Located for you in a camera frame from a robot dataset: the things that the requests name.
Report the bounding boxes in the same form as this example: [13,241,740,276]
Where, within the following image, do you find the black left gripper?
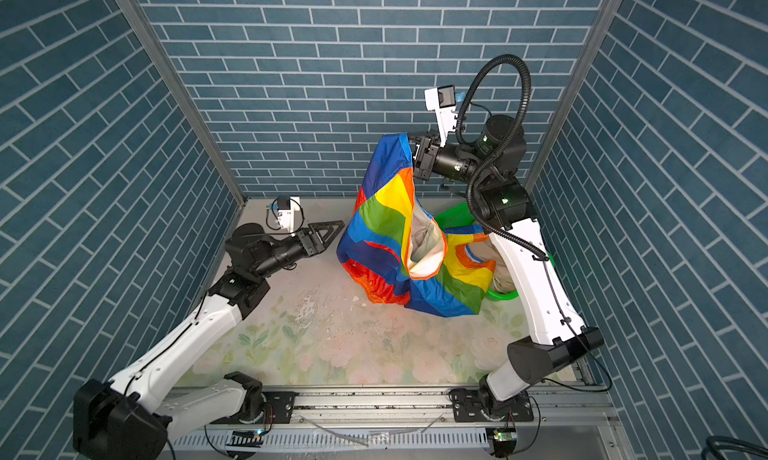
[252,223,341,283]

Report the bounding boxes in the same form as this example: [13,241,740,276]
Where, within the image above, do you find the beige shorts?
[488,240,516,295]

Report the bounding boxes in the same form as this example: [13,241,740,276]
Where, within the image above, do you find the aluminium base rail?
[189,386,634,459]

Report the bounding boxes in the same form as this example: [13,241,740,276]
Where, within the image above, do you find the aluminium left corner post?
[115,0,247,207]

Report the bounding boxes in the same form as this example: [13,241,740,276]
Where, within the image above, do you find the green plastic basket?
[433,203,568,317]

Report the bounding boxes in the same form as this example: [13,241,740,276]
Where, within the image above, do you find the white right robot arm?
[408,114,604,415]

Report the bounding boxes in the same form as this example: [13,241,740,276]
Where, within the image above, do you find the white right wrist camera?
[424,86,458,147]

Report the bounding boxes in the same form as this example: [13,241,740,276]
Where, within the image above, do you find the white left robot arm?
[73,220,345,459]

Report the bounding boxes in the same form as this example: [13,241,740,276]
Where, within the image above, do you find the white vented cable tray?
[165,427,490,454]

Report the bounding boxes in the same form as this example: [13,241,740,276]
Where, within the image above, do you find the aluminium corner post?
[524,0,623,193]
[115,0,247,207]

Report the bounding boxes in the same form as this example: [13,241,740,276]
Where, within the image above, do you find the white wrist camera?
[424,86,458,147]
[265,195,305,235]

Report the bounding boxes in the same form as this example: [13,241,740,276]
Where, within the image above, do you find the aluminium right corner post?
[524,0,623,193]

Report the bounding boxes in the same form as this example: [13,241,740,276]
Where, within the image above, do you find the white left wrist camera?
[265,195,305,235]

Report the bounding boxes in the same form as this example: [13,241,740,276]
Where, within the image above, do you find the rainbow striped shorts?
[336,134,496,317]

